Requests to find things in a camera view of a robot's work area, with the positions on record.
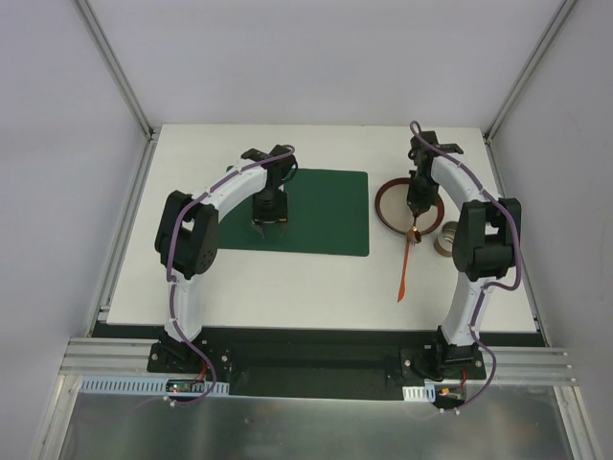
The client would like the red rimmed beige plate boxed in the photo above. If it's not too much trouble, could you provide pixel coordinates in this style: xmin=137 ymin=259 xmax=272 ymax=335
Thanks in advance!
xmin=375 ymin=177 xmax=444 ymax=236

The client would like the copper spoon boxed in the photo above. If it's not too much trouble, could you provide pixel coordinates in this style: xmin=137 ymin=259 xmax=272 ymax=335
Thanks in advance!
xmin=406 ymin=217 xmax=422 ymax=244

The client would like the steel cup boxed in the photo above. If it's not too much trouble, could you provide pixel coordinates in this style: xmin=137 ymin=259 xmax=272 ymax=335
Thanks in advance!
xmin=434 ymin=221 xmax=458 ymax=258

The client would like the green placemat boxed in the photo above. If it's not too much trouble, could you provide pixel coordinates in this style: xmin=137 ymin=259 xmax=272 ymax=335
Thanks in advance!
xmin=219 ymin=169 xmax=370 ymax=257

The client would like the orange knife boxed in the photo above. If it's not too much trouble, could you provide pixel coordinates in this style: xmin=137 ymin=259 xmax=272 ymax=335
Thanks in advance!
xmin=397 ymin=239 xmax=413 ymax=303

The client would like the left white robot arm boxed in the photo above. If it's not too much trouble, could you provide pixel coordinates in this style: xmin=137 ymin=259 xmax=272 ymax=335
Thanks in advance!
xmin=154 ymin=145 xmax=298 ymax=373

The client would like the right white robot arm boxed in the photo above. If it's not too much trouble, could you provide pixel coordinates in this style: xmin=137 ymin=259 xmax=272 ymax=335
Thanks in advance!
xmin=406 ymin=122 xmax=522 ymax=381

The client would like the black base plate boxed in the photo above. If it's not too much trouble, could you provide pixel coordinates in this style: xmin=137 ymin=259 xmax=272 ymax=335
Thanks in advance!
xmin=147 ymin=327 xmax=486 ymax=401

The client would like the right white cable duct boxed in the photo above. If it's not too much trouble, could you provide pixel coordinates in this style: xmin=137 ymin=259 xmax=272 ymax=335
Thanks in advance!
xmin=402 ymin=384 xmax=436 ymax=403

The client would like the white cable duct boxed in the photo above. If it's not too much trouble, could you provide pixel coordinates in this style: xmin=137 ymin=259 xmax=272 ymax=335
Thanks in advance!
xmin=402 ymin=384 xmax=436 ymax=403
xmin=80 ymin=376 xmax=230 ymax=398

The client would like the aluminium front rail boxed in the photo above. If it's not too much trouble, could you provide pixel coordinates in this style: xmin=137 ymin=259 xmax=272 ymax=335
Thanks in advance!
xmin=59 ymin=337 xmax=579 ymax=386

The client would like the left white cable duct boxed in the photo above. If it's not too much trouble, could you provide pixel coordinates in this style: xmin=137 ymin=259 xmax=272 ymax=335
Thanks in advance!
xmin=80 ymin=376 xmax=230 ymax=398

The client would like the right aluminium frame post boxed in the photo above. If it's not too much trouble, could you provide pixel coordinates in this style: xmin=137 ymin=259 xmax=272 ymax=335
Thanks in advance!
xmin=484 ymin=0 xmax=579 ymax=145

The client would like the aluminium frame post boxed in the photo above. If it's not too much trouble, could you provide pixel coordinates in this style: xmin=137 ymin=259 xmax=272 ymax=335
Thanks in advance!
xmin=484 ymin=0 xmax=579 ymax=145
xmin=72 ymin=0 xmax=157 ymax=140

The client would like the left aluminium frame post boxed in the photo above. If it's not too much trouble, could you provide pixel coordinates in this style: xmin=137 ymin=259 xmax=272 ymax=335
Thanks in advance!
xmin=72 ymin=0 xmax=157 ymax=140

